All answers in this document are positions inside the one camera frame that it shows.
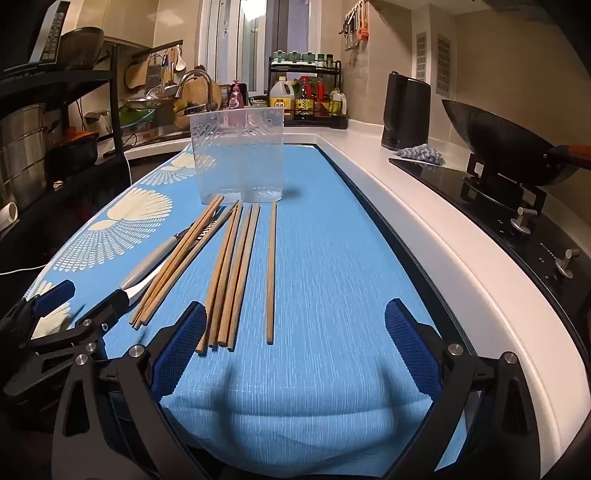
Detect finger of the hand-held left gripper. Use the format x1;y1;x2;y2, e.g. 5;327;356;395
0;279;77;344
18;291;131;370

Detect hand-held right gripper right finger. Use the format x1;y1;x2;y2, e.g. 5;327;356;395
385;298;543;480

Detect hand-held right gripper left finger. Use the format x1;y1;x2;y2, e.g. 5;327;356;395
51;301;208;480

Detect white plastic kitchen tool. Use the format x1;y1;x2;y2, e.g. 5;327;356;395
121;272;162;308

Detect grey handled striped knife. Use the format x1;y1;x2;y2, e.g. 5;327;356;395
119;219;221;294

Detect row of wooden chopsticks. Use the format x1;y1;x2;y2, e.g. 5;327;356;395
129;195;278;357

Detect clear plastic cutlery container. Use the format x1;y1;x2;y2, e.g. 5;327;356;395
190;107;284;205

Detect blue patterned table mat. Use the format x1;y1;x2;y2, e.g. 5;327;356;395
23;141;467;478

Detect black pan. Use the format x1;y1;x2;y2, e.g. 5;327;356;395
48;131;100;181

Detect large steel pot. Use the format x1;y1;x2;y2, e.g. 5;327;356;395
0;104;49;208

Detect metal stove knob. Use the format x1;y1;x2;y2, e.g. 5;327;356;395
510;207;539;235
551;248;581;279

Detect black glass gas stove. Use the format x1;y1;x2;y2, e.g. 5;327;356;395
389;157;591;324

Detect black burner grate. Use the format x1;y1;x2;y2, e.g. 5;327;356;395
462;154;548;208

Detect blue grey knitted cloth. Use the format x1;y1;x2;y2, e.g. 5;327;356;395
394;144;446;165

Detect green plastic basin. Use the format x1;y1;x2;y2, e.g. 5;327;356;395
119;108;155;130

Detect black metal shelf rack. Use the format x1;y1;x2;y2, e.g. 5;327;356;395
0;41;134;190

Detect metal basin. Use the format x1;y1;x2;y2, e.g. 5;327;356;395
121;95;162;112

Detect black wok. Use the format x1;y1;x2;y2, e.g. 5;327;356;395
441;99;591;188

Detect black spice rack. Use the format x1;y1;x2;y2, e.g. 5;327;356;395
269;58;348;130

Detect black electric kettle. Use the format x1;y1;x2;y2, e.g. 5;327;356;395
381;71;431;150

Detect round wooden cutting board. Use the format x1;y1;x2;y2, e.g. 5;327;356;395
174;76;214;127

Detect hanging wooden cutting board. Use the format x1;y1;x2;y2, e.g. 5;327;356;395
124;58;153;90

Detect chrome faucet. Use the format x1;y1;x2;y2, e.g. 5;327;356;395
175;70;215;114

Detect dark metal bowl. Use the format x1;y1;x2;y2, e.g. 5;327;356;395
60;27;106;70

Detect yellow label oil jug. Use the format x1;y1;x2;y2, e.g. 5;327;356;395
269;78;296;121

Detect row of sauce bottles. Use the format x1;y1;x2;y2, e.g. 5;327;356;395
294;76;333;121

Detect appliance with button panel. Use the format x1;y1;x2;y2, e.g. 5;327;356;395
28;0;72;63

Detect glass window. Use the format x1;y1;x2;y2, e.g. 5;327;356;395
203;0;321;100

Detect row of green-lid spice jars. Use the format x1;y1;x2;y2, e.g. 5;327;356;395
271;50;334;65

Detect hanging metal kitchen tools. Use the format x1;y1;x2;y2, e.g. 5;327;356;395
339;0;365;51

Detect white cable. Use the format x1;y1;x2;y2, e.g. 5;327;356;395
0;136;136;278

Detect white wall vent grille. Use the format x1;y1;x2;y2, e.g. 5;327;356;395
416;32;428;83
436;34;452;95

